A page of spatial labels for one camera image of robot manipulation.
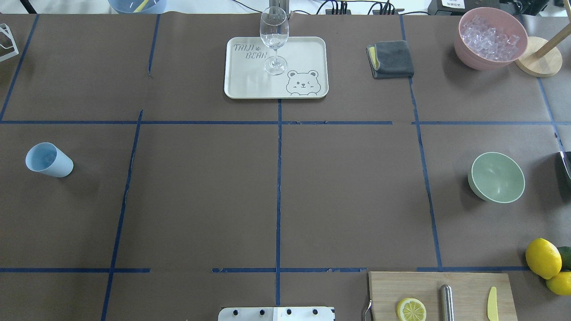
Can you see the green ceramic bowl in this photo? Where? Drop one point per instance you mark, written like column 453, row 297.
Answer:
column 495, row 177

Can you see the cream bear serving tray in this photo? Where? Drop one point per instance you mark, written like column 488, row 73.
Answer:
column 306, row 76

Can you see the clear wine glass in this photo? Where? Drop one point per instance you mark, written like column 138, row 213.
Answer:
column 274, row 33

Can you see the white wire cup rack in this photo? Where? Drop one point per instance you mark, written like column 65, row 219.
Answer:
column 8, row 46

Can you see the blue bowl with fork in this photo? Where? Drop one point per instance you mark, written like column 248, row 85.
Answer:
column 138, row 6

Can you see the light blue plastic cup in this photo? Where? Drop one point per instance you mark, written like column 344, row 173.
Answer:
column 47, row 159

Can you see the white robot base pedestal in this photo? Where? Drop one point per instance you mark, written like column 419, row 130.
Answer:
column 301, row 313

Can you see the wooden cutting board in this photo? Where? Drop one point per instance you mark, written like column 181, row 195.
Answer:
column 469, row 292

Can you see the pink bowl with ice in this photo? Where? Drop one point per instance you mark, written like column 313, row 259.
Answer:
column 489, row 38

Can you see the green lime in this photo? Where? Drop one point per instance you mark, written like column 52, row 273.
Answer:
column 565, row 253

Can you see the metal ice scoop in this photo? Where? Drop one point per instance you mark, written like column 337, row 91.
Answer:
column 566, row 164

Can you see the whole yellow lemon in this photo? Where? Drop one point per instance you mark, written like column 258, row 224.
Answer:
column 543, row 258

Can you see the lemon half slice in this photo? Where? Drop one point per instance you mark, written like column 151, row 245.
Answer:
column 411, row 309

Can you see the grey folded cloth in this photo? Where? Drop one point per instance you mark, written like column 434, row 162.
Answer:
column 391, row 59

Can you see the yellow plastic knife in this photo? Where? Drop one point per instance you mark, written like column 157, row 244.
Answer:
column 492, row 304

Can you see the wooden cup stand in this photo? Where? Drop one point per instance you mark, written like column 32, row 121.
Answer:
column 541, row 58

